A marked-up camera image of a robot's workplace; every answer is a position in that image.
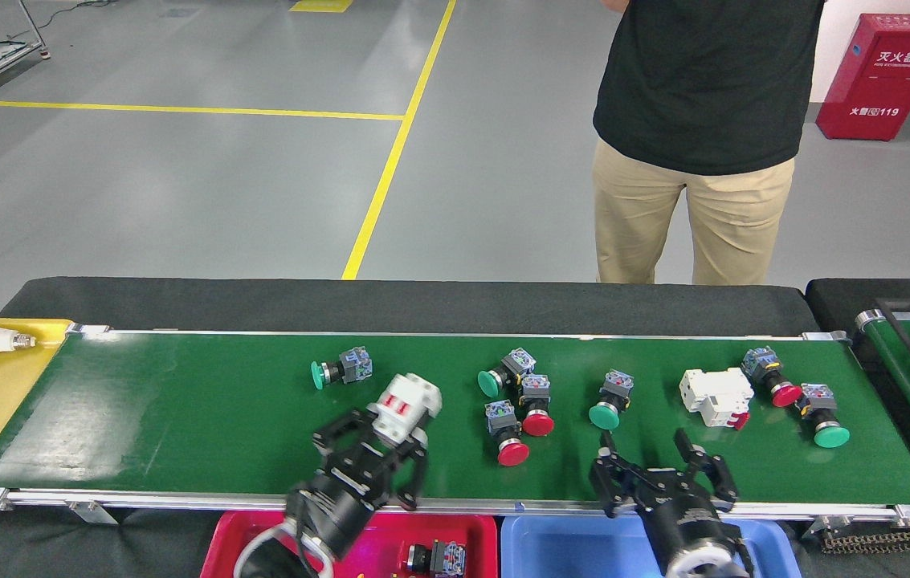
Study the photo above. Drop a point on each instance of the silver conveyor bracket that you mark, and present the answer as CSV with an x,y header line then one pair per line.
x,y
93,510

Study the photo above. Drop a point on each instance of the blue plastic tray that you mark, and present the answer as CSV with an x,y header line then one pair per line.
x,y
559,550

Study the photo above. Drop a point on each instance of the white circuit breaker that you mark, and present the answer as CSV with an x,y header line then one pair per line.
x,y
712,393
406,401

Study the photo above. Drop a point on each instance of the red fire extinguisher cabinet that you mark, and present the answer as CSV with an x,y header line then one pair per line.
x,y
884,80

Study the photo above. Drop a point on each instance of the person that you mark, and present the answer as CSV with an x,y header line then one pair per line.
x,y
703,80

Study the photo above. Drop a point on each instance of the red push button switch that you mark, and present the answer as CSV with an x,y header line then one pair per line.
x,y
537,423
512,453
785,395
446,558

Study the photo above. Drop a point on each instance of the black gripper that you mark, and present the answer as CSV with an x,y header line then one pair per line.
x,y
338,506
683,514

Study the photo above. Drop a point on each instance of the long green conveyor belt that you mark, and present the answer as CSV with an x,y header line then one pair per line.
x,y
181,417

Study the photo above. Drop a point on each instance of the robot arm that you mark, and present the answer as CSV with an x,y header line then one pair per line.
x,y
708,566
286,566

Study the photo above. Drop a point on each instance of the black guide frame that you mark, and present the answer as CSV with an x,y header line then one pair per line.
x,y
892,321

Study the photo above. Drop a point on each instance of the red plastic tray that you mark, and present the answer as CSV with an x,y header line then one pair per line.
x,y
438,526

